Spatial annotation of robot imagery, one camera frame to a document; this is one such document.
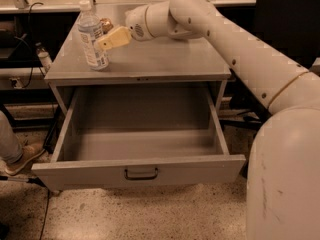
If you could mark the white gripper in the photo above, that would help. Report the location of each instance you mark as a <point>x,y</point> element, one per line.
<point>136,22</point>

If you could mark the clear plastic water bottle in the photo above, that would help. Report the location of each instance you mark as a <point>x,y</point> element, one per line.
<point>90,30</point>

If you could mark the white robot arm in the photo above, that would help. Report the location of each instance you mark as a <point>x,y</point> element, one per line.
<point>283,182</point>

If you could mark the small bottle on shelf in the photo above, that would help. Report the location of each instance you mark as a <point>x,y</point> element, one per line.
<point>43,56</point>

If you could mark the open grey top drawer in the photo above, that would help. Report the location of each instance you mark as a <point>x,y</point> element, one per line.
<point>171,127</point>

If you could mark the crushed golden can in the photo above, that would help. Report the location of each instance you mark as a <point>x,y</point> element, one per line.
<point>106,25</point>

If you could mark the grey metal cabinet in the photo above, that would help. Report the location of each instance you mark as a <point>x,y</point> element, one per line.
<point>157,60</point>

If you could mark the tan shoe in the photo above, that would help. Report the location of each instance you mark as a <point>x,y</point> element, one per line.
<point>15,163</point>

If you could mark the person's grey trouser leg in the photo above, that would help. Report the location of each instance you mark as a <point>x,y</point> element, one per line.
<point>10,147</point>

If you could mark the black office chair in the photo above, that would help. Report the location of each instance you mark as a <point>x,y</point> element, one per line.
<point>290,26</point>

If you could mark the wall power outlet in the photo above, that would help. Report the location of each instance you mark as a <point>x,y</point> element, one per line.
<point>15,83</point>

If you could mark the black drawer handle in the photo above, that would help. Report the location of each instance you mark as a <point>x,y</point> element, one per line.
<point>141,175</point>

